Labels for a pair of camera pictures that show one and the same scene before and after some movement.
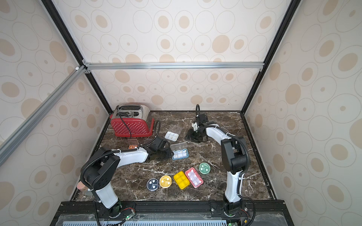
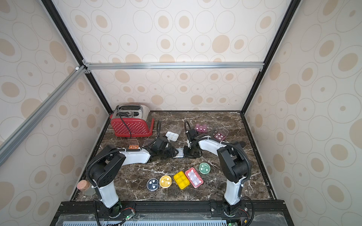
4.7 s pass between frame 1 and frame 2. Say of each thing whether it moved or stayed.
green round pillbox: stayed
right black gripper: moved
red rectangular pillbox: stayed
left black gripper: stayed
